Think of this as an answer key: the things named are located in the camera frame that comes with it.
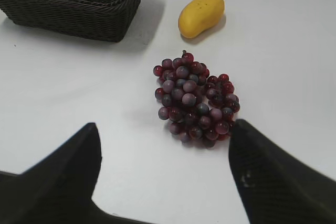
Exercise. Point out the purple grape bunch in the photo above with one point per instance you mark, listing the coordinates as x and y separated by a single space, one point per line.
199 107

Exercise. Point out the orange yellow mango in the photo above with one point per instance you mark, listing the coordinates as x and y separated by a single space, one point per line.
199 16

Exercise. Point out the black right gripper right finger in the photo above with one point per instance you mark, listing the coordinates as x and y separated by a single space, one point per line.
275 187

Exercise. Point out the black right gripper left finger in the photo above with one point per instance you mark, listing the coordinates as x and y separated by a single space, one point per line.
59 188

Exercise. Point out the dark brown wicker basket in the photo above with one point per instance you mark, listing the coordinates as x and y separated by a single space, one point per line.
106 20

